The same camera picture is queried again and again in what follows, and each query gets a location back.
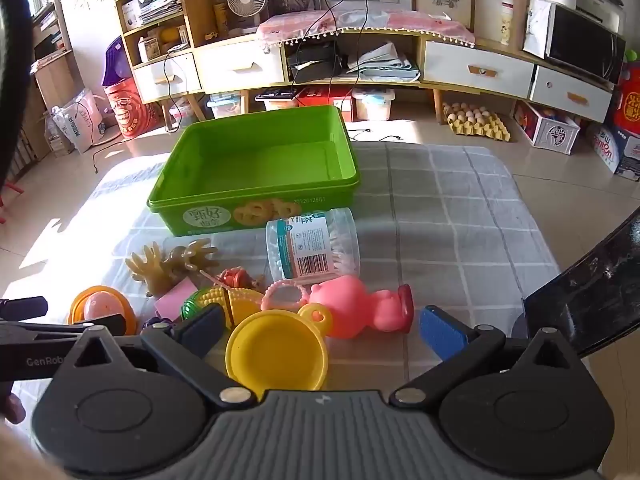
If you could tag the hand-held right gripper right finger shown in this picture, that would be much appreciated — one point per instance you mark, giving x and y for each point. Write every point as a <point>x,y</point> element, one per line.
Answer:
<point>442,332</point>

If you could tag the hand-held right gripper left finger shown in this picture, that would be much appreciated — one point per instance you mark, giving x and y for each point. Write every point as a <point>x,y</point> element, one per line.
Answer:
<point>202,329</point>

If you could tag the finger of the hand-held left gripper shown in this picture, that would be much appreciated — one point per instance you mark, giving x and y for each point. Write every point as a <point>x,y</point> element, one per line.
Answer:
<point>107,324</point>
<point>22,309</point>

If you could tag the toy corn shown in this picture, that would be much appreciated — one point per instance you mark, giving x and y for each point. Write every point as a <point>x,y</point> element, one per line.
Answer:
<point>240,305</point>

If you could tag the yellow funnel cup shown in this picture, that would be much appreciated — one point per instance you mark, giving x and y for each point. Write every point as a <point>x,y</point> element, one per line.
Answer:
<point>277,355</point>

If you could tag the pink pig toy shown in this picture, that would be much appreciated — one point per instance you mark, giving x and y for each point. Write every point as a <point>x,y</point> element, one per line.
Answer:
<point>350,305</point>

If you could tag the clear cotton swab jar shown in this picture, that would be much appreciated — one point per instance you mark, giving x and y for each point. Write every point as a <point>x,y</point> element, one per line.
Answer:
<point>312,245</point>

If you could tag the green plastic box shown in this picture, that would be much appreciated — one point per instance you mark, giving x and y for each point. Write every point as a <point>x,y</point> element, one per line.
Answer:
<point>260,160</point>

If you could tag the person's left hand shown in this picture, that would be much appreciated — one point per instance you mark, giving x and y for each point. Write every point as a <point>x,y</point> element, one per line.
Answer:
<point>11,407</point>

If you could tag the orange toy half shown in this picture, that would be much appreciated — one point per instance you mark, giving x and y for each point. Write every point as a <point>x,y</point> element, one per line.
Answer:
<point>77,310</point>

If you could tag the pink block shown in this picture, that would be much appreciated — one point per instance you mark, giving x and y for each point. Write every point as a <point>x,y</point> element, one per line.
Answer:
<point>175,297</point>

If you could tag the small red-dress figurine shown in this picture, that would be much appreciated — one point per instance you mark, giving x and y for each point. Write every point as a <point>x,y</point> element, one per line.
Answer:
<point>232,277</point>

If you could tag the tan starfish toy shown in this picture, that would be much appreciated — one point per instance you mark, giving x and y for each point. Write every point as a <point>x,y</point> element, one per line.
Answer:
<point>145,267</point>

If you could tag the tan octopus toy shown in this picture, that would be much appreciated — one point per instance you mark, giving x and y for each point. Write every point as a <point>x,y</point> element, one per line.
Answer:
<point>192,255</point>

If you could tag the person's beige clothing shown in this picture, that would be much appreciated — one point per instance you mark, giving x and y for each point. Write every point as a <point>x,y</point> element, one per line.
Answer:
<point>25,455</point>

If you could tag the white plastic sack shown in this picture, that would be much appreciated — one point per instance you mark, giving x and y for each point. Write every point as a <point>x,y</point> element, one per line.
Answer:
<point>80,120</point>

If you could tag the egg tray with eggs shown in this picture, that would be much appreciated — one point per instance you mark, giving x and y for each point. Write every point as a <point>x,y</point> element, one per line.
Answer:
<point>475,120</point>

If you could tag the red cartoon bucket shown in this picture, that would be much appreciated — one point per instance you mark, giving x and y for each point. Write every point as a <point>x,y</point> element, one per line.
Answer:
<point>131,110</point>

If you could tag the clear storage bin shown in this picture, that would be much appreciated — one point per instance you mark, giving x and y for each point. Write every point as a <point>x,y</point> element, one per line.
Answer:
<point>226,105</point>

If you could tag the white crate red print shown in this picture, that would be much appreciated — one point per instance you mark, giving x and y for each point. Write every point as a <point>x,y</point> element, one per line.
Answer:
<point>550,130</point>

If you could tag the wooden desk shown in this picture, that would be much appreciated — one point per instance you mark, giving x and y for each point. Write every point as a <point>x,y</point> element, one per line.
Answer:
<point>55,75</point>

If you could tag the clear storage box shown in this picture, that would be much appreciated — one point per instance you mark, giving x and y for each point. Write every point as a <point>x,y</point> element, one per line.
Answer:
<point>373,104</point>

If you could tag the blue white cardboard box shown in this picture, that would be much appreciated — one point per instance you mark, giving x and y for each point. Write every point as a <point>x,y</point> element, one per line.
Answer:
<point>612,152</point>

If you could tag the red storage box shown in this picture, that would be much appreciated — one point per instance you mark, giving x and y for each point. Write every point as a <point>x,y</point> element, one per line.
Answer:
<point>325,100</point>

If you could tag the purple bag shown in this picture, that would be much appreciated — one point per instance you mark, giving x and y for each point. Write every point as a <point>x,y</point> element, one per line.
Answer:
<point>116,62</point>

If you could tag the folded light cloth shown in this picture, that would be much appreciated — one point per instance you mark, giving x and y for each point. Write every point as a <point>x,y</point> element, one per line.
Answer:
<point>382,62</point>

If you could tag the black device on shelf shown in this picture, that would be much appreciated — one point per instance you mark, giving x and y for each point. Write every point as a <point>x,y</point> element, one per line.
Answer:
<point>315,62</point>

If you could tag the wooden TV cabinet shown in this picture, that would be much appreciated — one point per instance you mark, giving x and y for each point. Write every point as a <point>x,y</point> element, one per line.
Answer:
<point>380,35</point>

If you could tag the pink lace cloth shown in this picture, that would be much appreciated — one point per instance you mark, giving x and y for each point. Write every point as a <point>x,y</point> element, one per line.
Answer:
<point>390,22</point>

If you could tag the wooden shelf unit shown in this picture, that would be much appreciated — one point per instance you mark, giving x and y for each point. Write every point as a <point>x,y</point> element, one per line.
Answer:
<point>195,10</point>

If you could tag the white microwave black door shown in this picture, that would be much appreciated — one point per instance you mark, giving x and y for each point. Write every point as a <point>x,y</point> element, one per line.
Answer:
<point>580,42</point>

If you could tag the red white bottle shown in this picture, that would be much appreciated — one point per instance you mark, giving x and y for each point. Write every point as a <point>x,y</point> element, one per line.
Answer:
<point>509,5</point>

